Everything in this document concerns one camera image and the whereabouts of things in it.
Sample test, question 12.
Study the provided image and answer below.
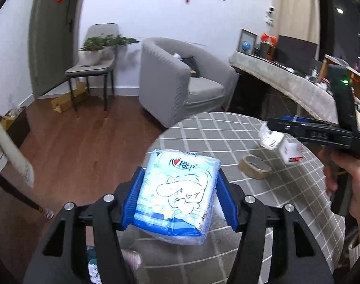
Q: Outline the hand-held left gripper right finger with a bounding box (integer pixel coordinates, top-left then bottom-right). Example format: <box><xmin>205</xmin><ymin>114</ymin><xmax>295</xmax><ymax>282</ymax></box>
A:
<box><xmin>217</xmin><ymin>169</ymin><xmax>336</xmax><ymax>284</ymax></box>

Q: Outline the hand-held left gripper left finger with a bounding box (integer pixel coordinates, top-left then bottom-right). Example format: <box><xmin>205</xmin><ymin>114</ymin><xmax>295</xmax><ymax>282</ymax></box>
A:
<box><xmin>22</xmin><ymin>167</ymin><xmax>147</xmax><ymax>284</ymax></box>

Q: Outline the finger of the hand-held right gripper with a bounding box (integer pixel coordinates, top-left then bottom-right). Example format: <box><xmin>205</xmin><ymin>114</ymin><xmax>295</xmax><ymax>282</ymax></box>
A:
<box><xmin>267</xmin><ymin>115</ymin><xmax>300</xmax><ymax>135</ymax></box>

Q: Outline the small white box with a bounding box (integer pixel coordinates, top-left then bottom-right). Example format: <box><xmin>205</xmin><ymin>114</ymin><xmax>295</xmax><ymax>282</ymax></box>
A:
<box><xmin>258</xmin><ymin>123</ymin><xmax>285</xmax><ymax>150</ymax></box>

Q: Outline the white box red label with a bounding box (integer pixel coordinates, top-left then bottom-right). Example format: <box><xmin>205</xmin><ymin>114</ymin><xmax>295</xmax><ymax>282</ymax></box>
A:
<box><xmin>278</xmin><ymin>138</ymin><xmax>306</xmax><ymax>165</ymax></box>

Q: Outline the blue white tissue pack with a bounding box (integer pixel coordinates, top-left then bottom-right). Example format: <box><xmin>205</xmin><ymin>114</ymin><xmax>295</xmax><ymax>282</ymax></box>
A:
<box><xmin>133</xmin><ymin>149</ymin><xmax>221</xmax><ymax>246</ymax></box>

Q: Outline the dark teal trash bin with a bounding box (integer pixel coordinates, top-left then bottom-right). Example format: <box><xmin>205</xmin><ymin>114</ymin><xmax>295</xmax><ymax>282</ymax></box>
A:
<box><xmin>85</xmin><ymin>244</ymin><xmax>102</xmax><ymax>284</ymax></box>

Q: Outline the counter with grey cloth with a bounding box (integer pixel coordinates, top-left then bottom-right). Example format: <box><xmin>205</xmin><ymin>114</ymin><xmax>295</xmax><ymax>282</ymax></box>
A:
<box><xmin>229</xmin><ymin>50</ymin><xmax>360</xmax><ymax>133</ymax></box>

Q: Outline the brown tape roll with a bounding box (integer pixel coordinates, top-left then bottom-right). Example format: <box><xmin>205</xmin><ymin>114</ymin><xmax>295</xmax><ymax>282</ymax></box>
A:
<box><xmin>238</xmin><ymin>154</ymin><xmax>272</xmax><ymax>180</ymax></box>

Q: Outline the grey checked tablecloth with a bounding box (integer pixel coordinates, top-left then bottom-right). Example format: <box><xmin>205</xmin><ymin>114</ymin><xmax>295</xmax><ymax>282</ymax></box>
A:
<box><xmin>117</xmin><ymin>111</ymin><xmax>347</xmax><ymax>284</ymax></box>

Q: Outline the black television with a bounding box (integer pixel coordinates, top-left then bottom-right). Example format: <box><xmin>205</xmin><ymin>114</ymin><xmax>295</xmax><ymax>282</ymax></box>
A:
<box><xmin>277</xmin><ymin>35</ymin><xmax>319</xmax><ymax>69</ymax></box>

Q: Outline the framed globe picture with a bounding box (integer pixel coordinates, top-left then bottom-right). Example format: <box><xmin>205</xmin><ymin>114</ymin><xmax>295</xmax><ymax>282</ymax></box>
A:
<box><xmin>237</xmin><ymin>29</ymin><xmax>258</xmax><ymax>55</ymax></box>

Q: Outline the black bag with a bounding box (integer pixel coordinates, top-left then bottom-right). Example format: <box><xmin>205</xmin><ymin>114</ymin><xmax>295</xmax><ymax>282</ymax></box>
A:
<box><xmin>181</xmin><ymin>56</ymin><xmax>201</xmax><ymax>78</ymax></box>

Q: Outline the grey armchair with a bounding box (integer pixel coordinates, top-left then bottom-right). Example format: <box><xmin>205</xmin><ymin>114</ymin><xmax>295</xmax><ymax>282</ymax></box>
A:
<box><xmin>138</xmin><ymin>37</ymin><xmax>240</xmax><ymax>129</ymax></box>

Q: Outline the beige curtain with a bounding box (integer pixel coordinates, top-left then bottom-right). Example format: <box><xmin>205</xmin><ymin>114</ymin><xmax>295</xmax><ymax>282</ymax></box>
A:
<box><xmin>271</xmin><ymin>0</ymin><xmax>322</xmax><ymax>51</ymax></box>

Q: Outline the dark wooden table leg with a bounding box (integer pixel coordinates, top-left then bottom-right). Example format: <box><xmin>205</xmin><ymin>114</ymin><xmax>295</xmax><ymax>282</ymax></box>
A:
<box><xmin>0</xmin><ymin>172</ymin><xmax>44</xmax><ymax>214</ymax></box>

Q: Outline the brown cardboard box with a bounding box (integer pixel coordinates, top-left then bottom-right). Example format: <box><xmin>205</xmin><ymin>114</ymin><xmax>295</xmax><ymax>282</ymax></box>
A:
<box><xmin>51</xmin><ymin>81</ymin><xmax>89</xmax><ymax>114</ymax></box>

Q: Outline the dark wooden crate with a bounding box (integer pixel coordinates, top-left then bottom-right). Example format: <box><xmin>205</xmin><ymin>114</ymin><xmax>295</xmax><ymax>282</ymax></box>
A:
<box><xmin>0</xmin><ymin>106</ymin><xmax>31</xmax><ymax>147</ymax></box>

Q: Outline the grey dining chair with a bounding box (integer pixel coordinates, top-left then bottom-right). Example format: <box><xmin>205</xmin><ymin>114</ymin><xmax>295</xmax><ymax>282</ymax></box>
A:
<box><xmin>65</xmin><ymin>23</ymin><xmax>120</xmax><ymax>119</ymax></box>

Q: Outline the white plant pot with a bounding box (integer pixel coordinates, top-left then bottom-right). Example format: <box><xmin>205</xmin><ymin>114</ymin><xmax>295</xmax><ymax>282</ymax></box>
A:
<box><xmin>79</xmin><ymin>49</ymin><xmax>105</xmax><ymax>67</ymax></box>

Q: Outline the green potted plant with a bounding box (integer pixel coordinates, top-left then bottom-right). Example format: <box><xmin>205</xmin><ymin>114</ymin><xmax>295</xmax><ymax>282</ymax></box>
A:
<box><xmin>80</xmin><ymin>34</ymin><xmax>141</xmax><ymax>53</ymax></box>

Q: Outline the grey door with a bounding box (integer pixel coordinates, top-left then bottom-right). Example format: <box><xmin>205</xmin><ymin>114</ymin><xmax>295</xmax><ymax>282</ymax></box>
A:
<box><xmin>28</xmin><ymin>0</ymin><xmax>89</xmax><ymax>100</ymax></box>

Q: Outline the white security camera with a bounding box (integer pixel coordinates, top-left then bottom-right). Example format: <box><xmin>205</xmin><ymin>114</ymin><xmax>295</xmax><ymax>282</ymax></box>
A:
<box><xmin>264</xmin><ymin>5</ymin><xmax>277</xmax><ymax>26</ymax></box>

